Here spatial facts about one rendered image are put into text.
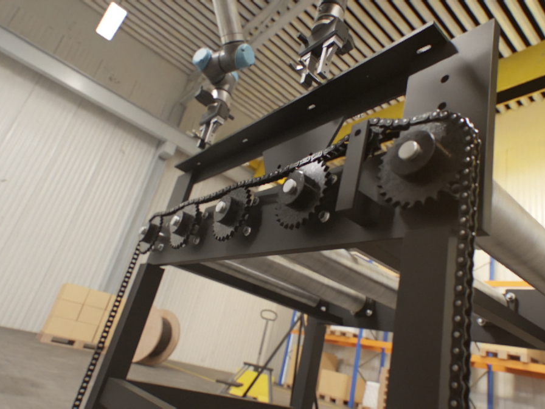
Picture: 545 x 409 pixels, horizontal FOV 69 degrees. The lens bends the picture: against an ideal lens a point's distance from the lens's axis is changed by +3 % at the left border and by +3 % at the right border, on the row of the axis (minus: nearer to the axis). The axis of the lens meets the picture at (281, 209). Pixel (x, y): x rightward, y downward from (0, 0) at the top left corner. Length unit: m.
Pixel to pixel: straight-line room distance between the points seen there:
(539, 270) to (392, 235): 0.39
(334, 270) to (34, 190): 10.31
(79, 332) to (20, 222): 3.70
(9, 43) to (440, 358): 11.46
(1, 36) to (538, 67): 11.02
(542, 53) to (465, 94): 7.75
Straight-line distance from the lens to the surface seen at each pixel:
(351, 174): 0.73
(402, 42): 0.91
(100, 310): 8.43
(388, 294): 1.51
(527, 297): 1.62
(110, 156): 11.83
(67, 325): 8.35
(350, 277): 1.35
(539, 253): 0.95
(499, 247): 0.87
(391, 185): 0.69
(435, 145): 0.65
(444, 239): 0.62
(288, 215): 0.86
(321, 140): 1.03
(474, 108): 0.76
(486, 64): 0.81
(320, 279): 1.64
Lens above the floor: 0.50
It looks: 21 degrees up
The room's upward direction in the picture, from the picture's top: 14 degrees clockwise
